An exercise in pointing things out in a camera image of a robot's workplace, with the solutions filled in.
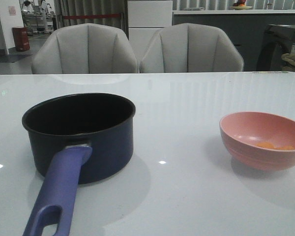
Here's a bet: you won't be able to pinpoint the fruit plate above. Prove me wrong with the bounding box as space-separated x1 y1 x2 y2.
230 0 253 10

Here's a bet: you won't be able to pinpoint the pink bowl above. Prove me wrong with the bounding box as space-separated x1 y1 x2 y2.
219 112 295 171

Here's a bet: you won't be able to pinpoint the red trash bin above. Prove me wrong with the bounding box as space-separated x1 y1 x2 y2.
12 27 30 52

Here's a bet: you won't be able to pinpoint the red barrier belt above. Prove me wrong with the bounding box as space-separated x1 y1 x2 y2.
62 13 122 20

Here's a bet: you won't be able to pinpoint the dark blue saucepan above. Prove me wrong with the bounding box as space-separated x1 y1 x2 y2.
22 93 136 236

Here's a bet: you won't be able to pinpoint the right grey upholstered chair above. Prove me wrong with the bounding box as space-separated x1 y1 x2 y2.
140 23 244 73

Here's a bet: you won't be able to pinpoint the grey counter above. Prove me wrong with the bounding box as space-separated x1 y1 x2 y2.
173 10 295 71

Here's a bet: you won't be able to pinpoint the left grey upholstered chair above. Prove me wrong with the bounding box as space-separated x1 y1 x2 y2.
31 23 139 74

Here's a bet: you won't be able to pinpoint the orange ham slices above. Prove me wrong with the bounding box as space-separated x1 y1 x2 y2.
256 142 295 150

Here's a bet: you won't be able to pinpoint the dark appliance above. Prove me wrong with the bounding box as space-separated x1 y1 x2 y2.
256 25 295 71

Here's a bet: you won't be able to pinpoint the grey upholstered chair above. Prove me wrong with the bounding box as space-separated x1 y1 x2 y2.
31 23 139 74
140 23 244 73

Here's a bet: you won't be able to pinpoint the white cabinet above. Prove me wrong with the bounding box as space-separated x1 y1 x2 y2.
127 0 173 60

